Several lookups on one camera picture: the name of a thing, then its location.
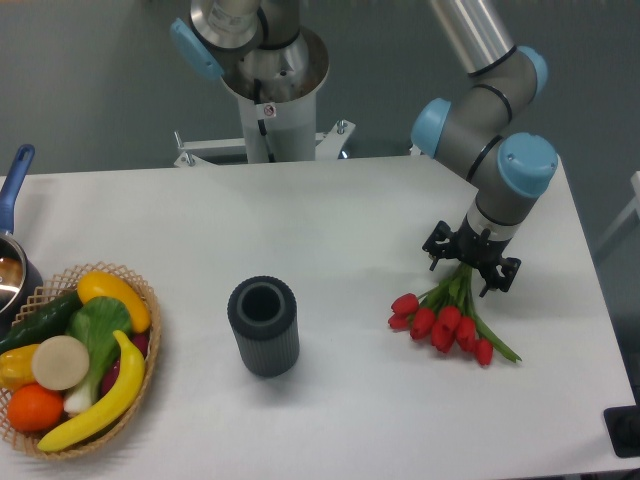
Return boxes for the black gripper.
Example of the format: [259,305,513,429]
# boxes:
[422,214,521,297]

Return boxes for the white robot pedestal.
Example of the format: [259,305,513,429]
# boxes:
[169,8,329,163]

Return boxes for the red tulip bouquet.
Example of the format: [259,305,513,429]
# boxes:
[388,263,521,367]

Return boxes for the beige round disc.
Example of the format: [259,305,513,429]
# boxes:
[31,335,90,391]

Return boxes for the yellow banana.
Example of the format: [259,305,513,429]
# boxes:
[37,330,145,453]

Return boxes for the orange fruit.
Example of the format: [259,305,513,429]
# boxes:
[7,383,63,432]

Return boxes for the green bok choy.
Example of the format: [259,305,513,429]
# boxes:
[64,296,132,416]

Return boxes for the yellow bell pepper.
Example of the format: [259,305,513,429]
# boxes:
[1,344,39,391]

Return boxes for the dark red vegetable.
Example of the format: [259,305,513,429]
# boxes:
[100,333,149,397]

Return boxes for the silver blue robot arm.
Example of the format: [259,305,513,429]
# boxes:
[169,1,559,291]

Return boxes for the blue handled saucepan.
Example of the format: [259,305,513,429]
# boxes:
[1,144,43,337]

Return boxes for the yellow squash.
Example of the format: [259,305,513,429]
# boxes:
[77,270,151,334]

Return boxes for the green cucumber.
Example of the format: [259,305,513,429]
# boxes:
[1,291,83,354]

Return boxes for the black device at edge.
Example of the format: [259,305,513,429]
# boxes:
[603,405,639,458]

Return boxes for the dark grey ribbed vase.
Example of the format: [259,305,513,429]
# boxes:
[227,276,300,378]

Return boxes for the woven wicker basket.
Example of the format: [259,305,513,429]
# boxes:
[1,262,162,461]

